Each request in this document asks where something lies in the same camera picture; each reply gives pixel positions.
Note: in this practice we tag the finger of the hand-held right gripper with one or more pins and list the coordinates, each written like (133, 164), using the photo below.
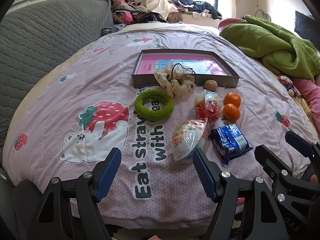
(300, 142)
(267, 160)

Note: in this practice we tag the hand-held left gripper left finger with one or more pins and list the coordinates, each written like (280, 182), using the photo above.
(110, 172)

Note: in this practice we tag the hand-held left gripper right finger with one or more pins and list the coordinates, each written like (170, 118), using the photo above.
(203, 177)

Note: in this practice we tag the blue biscuit packet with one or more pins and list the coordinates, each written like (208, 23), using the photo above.
(230, 142)

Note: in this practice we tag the white egg snack packet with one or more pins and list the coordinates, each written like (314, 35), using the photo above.
(185, 140)

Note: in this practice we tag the orange tangerine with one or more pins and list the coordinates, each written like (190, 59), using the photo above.
(231, 112)
(232, 99)

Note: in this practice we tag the red snack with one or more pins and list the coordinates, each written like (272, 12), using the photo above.
(207, 110)

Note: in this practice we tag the green fuzzy scrunchie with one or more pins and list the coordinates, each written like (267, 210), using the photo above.
(140, 107)

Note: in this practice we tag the cream organza scrunchie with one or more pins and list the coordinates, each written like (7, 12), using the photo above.
(182, 87)

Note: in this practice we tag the brown walnut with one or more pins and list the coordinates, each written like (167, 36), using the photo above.
(209, 85)

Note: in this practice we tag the gray cardboard box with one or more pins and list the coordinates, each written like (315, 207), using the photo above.
(145, 81)

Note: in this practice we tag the person's right hand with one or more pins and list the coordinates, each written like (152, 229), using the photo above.
(314, 178)

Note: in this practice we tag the pink cloth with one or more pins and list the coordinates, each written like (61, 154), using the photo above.
(308, 92)

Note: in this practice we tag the small blue candy packet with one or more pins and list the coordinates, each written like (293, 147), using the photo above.
(292, 91)

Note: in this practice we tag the pink strawberry print bedsheet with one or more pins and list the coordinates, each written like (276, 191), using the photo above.
(75, 80)

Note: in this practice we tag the green fleece blanket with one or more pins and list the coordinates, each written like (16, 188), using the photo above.
(270, 45)

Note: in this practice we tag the pink and blue book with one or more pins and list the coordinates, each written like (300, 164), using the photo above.
(147, 66)

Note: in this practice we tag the black television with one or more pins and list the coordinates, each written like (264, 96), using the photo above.
(306, 27)

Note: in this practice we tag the pink pillow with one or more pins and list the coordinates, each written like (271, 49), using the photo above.
(227, 23)

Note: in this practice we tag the dark floral cloth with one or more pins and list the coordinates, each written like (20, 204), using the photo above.
(112, 30)

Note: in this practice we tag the gray quilted headboard cover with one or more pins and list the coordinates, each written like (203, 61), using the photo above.
(37, 42)

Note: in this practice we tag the pile of mixed clothes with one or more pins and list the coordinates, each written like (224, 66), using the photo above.
(130, 15)

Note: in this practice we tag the dark clothes on windowsill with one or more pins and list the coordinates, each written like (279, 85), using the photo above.
(195, 5)

